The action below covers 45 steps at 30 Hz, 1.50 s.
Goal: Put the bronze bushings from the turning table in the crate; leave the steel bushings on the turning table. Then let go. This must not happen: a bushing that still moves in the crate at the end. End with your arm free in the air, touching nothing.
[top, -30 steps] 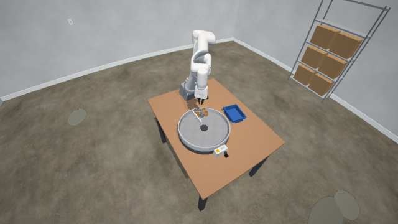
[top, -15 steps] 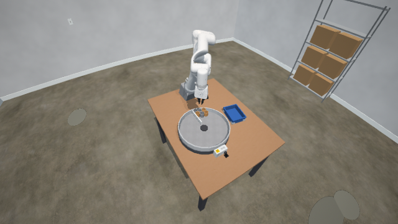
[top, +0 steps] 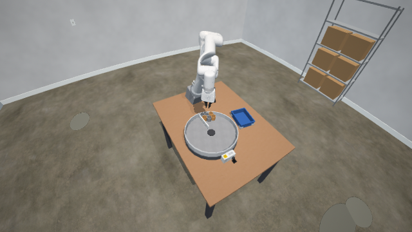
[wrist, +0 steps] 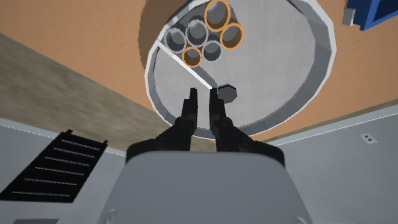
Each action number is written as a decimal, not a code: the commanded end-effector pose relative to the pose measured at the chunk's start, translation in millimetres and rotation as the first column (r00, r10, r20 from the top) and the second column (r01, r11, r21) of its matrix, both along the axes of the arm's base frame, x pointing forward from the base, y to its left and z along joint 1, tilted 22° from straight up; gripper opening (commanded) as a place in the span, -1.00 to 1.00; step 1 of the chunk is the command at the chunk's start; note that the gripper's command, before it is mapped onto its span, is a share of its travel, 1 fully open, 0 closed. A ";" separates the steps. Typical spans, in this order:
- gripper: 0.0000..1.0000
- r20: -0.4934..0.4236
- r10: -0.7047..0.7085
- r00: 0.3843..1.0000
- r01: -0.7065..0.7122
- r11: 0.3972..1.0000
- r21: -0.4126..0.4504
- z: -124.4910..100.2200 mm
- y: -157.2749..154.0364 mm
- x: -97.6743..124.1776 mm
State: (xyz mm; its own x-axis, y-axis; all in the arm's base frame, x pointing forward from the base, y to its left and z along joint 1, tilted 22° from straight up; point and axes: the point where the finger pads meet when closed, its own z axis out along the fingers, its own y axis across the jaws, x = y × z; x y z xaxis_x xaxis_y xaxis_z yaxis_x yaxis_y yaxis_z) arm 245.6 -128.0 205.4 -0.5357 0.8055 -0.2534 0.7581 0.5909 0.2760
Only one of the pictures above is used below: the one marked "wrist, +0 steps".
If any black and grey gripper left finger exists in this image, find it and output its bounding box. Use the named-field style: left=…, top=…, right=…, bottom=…
left=125, top=88, right=198, bottom=165

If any bronze bushing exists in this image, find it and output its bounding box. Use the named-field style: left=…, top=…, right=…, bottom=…
left=218, top=18, right=244, bottom=50
left=182, top=42, right=202, bottom=67
left=204, top=0, right=231, bottom=32

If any grey cylinder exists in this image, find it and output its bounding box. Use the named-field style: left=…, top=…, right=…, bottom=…
left=164, top=23, right=187, bottom=53
left=185, top=15, right=208, bottom=48
left=202, top=34, right=223, bottom=63

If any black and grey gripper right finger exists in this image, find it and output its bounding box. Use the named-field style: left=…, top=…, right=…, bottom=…
left=209, top=88, right=285, bottom=167

